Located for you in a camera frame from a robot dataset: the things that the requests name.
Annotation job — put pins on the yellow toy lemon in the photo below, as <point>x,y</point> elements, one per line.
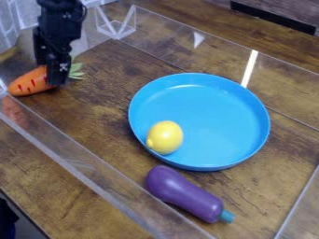
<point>164,137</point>

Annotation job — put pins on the clear acrylic enclosure wall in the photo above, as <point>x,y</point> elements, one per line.
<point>73,165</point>

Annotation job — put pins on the purple toy eggplant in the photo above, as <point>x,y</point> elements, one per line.
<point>167,185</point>

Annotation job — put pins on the orange toy carrot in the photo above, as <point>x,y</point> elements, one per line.
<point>32,82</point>

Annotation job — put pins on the white patterned curtain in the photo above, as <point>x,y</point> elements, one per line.
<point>19,17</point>

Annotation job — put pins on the black bar in background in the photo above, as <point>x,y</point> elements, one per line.
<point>267,16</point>

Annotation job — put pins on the blue round tray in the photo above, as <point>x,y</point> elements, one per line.
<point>224,120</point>

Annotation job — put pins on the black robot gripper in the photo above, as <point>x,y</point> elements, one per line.
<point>59,27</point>

